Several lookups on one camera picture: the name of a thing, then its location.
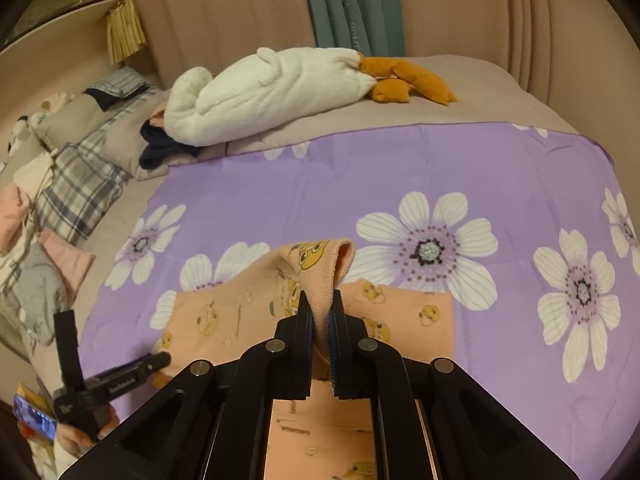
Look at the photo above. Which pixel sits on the white plush goose toy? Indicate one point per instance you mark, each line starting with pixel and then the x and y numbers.
pixel 280 85

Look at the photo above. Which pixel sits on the pink folded cloth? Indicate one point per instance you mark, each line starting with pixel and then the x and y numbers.
pixel 15 210

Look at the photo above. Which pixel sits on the olive grey pillow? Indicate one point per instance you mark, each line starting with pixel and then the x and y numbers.
pixel 75 120

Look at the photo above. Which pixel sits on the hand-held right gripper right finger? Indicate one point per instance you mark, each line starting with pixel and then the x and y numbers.
pixel 337 340

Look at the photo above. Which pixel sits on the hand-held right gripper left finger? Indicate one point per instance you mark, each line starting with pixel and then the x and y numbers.
pixel 305 340

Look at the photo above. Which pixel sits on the beige bed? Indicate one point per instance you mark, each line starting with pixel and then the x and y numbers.
pixel 450 100

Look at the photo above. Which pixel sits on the striped pillow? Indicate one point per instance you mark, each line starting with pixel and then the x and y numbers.
pixel 120 80

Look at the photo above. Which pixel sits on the small dark cloth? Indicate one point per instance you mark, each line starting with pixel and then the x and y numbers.
pixel 102 99

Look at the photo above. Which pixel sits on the teal curtain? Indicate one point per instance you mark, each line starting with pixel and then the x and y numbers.
pixel 350 5

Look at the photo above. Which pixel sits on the person's left hand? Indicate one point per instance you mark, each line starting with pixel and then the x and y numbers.
pixel 75 437

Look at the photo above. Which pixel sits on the cream cloth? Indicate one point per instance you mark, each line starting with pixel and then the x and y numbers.
pixel 32 167

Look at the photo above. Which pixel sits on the orange printed baby shirt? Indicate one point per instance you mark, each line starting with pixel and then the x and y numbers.
pixel 240 310

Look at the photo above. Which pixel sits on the white wall shelf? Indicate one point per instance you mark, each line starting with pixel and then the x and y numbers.
pixel 75 15

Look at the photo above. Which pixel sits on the beige curtain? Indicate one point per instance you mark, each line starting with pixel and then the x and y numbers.
pixel 225 10

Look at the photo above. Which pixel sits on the white checked sheet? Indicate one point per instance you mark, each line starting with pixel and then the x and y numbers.
pixel 12 270

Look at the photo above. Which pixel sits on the grey plaid quilt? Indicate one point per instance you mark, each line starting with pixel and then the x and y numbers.
pixel 80 185

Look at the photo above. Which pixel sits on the purple floral blanket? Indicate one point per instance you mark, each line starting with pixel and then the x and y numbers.
pixel 450 170

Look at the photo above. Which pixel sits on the navy dark cloth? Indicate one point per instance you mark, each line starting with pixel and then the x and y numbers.
pixel 155 152

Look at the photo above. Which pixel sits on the black white plush toy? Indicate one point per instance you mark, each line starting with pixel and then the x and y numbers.
pixel 22 130

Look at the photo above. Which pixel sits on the yellow tassel fringe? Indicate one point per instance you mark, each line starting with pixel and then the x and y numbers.
pixel 125 32

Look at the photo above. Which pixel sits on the pink flat cloth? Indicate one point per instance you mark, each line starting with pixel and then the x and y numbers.
pixel 65 260

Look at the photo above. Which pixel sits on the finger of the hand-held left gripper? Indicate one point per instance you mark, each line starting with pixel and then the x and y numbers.
pixel 130 377
pixel 67 350

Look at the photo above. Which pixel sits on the grey cloth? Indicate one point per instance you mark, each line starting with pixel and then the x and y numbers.
pixel 40 295

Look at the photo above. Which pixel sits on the beige pillow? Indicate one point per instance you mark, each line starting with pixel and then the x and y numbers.
pixel 130 135

